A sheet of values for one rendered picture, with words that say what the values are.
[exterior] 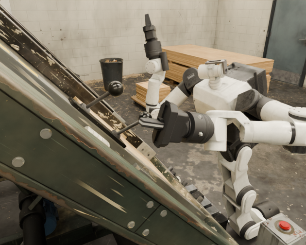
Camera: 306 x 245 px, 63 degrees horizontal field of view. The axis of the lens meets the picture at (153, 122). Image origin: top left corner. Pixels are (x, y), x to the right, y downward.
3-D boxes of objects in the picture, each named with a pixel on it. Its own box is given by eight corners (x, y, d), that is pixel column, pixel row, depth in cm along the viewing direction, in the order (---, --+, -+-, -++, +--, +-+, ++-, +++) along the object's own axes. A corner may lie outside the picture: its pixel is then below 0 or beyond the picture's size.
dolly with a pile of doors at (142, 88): (170, 108, 454) (171, 86, 437) (145, 113, 429) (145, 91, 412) (153, 98, 501) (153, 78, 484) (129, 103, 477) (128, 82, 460)
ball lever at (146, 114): (116, 145, 70) (155, 124, 66) (107, 137, 68) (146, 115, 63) (116, 135, 73) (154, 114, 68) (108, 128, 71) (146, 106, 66)
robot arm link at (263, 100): (277, 130, 97) (257, 118, 110) (291, 110, 95) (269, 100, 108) (255, 117, 93) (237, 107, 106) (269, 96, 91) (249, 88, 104)
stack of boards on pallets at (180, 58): (266, 100, 492) (275, 60, 459) (229, 110, 444) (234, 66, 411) (189, 73, 684) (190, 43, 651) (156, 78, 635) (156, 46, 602)
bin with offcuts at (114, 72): (128, 90, 549) (127, 60, 522) (106, 94, 525) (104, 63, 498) (119, 84, 589) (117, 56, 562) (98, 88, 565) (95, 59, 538)
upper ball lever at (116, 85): (85, 120, 63) (127, 95, 58) (74, 111, 61) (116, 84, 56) (87, 110, 66) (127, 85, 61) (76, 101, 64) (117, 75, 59)
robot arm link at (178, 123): (178, 108, 60) (214, 113, 66) (159, 96, 67) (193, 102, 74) (163, 154, 63) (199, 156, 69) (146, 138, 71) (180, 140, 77)
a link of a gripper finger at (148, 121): (137, 119, 64) (158, 121, 67) (143, 124, 61) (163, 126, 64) (139, 113, 63) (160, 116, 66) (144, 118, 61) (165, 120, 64)
